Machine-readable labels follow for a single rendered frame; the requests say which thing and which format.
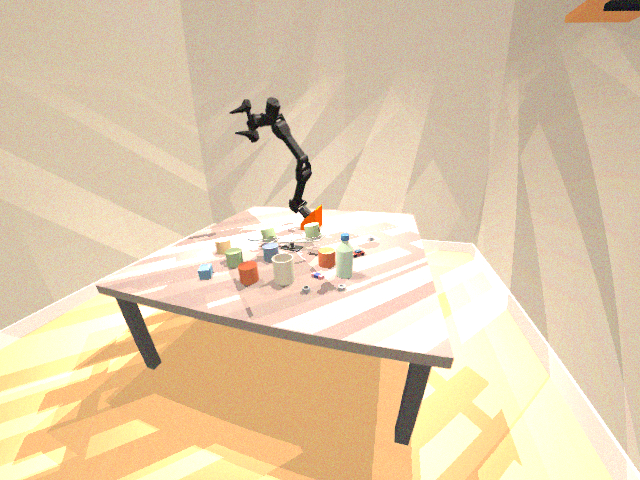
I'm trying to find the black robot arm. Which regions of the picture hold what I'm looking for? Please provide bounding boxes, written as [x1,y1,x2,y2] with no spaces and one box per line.
[265,97,313,220]

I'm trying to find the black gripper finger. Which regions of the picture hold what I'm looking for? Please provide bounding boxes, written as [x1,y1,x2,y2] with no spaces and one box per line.
[229,102,245,114]
[235,131,253,140]

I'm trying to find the small light blue block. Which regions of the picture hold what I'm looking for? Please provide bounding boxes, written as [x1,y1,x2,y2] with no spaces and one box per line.
[198,263,214,280]

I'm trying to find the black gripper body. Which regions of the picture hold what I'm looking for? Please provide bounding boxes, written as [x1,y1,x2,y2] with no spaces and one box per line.
[243,99,267,143]

